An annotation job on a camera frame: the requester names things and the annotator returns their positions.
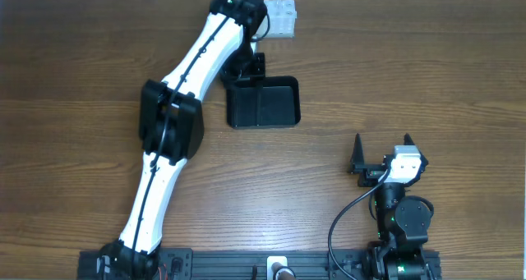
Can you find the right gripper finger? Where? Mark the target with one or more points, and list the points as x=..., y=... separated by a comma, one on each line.
x=358, y=157
x=409, y=139

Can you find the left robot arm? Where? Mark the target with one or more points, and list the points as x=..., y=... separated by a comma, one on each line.
x=213, y=46

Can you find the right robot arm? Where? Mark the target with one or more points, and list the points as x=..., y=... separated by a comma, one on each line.
x=411, y=220

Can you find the black tray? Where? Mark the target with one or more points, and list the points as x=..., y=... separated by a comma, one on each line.
x=279, y=107

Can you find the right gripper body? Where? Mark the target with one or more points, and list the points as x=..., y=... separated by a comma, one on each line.
x=372, y=175

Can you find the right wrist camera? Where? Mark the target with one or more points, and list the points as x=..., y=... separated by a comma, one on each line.
x=404, y=165

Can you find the mounting rail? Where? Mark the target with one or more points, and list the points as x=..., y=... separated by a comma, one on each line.
x=230, y=265

